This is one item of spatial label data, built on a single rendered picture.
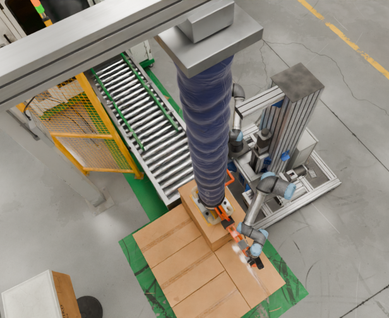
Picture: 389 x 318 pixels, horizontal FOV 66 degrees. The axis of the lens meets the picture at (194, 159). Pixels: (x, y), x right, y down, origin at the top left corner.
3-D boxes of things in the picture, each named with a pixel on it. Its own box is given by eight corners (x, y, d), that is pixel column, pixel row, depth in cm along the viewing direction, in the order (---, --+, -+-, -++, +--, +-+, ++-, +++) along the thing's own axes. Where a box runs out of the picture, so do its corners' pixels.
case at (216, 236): (182, 202, 318) (177, 188, 282) (213, 183, 325) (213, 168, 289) (212, 252, 292) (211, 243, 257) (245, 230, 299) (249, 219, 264)
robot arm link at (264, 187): (261, 171, 206) (233, 233, 214) (276, 177, 203) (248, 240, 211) (263, 169, 217) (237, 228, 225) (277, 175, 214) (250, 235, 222)
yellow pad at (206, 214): (189, 196, 278) (188, 194, 273) (198, 190, 280) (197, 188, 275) (208, 227, 263) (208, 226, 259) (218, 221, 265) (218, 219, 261)
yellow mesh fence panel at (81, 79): (80, 175, 403) (-41, 58, 216) (82, 168, 407) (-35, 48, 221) (143, 179, 393) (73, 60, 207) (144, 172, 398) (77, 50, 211)
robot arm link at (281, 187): (277, 176, 255) (276, 176, 203) (294, 184, 251) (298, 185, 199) (271, 189, 256) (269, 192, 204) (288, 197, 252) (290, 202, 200)
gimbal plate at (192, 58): (144, 28, 109) (141, 16, 105) (213, -5, 115) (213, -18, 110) (188, 79, 97) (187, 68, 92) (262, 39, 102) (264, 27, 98)
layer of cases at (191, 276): (141, 242, 342) (132, 234, 306) (213, 195, 360) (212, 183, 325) (197, 346, 292) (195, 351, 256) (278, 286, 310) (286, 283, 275)
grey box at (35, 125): (42, 132, 259) (22, 111, 232) (48, 129, 260) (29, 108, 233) (50, 148, 250) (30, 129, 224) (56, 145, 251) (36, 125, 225)
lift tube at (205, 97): (187, 170, 217) (155, 23, 106) (214, 153, 222) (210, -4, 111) (205, 196, 207) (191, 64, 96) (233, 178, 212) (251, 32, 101)
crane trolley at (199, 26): (169, 21, 104) (165, -5, 95) (207, 2, 107) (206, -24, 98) (194, 48, 97) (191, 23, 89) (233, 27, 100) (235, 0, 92)
